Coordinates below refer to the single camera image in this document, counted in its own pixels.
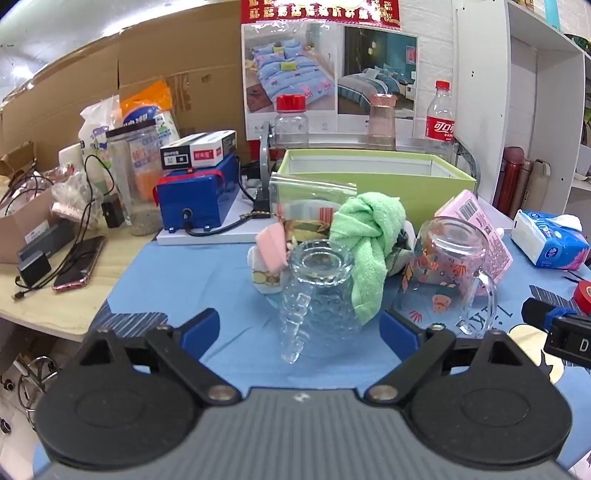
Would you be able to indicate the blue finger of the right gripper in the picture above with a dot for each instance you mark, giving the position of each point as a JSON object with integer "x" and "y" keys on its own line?
{"x": 539, "y": 314}

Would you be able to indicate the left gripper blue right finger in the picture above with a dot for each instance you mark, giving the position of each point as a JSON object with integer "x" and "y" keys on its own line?
{"x": 400, "y": 334}

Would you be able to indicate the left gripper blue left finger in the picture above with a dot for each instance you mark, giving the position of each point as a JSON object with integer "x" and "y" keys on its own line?
{"x": 198, "y": 334}

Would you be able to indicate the green fluffy towel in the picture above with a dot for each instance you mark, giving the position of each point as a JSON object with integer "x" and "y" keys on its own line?
{"x": 369, "y": 225}

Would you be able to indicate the pink sponge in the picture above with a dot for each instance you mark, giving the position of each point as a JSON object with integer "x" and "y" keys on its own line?
{"x": 272, "y": 245}

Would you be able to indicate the pink tissue pack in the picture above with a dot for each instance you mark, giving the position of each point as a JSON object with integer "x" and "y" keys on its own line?
{"x": 465, "y": 206}

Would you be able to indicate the clear zip bag pack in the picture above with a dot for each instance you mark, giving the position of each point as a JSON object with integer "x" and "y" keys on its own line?
{"x": 297, "y": 199}

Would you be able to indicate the white knotted towel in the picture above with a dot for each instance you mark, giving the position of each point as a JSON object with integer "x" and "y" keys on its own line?
{"x": 263, "y": 280}

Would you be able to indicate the red electrical tape roll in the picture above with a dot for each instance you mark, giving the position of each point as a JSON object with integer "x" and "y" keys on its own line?
{"x": 582, "y": 296}

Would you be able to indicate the blue table mat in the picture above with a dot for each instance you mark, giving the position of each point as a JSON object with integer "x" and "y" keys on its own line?
{"x": 300, "y": 421}

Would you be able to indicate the cartoon printed glass mug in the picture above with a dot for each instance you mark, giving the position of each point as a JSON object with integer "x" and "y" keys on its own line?
{"x": 445, "y": 281}

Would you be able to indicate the blue Vinda tissue pack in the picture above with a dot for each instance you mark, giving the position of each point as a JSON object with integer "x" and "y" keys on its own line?
{"x": 551, "y": 242}

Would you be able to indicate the textured clear glass mug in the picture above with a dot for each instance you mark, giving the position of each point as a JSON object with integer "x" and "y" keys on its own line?
{"x": 317, "y": 318}

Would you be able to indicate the beige thermos bottle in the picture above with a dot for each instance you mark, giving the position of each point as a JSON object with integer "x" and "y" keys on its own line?
{"x": 537, "y": 186}

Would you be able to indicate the smartphone with pink case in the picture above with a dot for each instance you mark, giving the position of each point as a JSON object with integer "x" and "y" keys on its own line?
{"x": 77, "y": 271}

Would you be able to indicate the black power adapter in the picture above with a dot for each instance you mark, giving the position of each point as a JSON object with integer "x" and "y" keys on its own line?
{"x": 112, "y": 211}

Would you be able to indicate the red thermos bottle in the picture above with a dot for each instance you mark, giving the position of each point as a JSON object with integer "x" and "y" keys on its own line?
{"x": 511, "y": 166}

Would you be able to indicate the blue power supply box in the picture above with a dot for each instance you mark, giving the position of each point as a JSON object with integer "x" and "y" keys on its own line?
{"x": 200, "y": 198}

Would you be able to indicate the green cardboard box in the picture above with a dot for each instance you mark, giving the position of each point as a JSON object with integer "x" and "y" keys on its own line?
{"x": 423, "y": 182}

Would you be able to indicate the tall clear plastic jar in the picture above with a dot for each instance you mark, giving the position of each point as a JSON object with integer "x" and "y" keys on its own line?
{"x": 134, "y": 150}

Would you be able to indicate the black white pen box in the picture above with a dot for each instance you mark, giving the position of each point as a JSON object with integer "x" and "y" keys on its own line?
{"x": 199, "y": 150}

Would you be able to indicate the Coca-Cola plastic bottle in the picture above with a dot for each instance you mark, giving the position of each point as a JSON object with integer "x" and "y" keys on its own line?
{"x": 440, "y": 120}

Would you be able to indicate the red lid clear jar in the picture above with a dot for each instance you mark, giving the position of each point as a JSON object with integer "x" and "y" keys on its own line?
{"x": 291, "y": 123}

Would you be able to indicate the white shelf unit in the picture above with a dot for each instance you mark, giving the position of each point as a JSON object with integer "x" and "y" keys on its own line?
{"x": 518, "y": 82}

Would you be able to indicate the bedding poster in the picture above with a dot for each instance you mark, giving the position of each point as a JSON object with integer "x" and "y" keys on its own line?
{"x": 337, "y": 54}

